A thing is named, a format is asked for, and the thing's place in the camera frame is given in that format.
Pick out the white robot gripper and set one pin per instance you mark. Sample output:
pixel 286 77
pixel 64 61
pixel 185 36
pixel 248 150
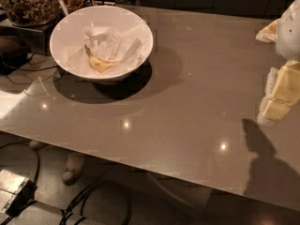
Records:
pixel 289 35

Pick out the white ceramic bowl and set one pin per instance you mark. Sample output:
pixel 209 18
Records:
pixel 68 33

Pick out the white table leg foot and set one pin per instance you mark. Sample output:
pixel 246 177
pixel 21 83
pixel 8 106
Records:
pixel 73 168

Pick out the white spoon handle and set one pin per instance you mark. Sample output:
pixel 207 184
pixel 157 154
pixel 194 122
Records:
pixel 63 7

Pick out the silver power box on floor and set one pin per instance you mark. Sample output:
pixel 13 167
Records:
pixel 14 192

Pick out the white crumpled paper napkin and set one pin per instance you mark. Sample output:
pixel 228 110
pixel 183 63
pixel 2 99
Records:
pixel 117 44

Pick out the yellow banana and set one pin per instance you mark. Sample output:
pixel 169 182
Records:
pixel 100 61

